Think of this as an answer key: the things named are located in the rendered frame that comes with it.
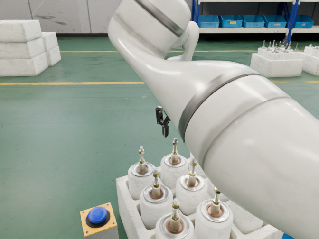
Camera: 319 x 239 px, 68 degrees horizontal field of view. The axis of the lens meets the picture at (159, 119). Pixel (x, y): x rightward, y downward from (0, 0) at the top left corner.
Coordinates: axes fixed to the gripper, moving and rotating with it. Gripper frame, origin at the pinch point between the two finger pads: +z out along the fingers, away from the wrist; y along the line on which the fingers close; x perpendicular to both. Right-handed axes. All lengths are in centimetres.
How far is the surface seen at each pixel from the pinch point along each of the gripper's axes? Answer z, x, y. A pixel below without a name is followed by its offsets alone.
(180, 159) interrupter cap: 10.0, 1.4, 1.5
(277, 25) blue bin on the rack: 5, 473, -7
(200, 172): 15.5, 4.7, 8.0
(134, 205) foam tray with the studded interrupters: 17.3, -17.7, -5.1
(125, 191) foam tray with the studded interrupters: 17.3, -14.2, -11.0
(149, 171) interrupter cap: 9.9, -9.4, -4.4
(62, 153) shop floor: 35, 7, -70
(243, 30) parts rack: 13, 435, -61
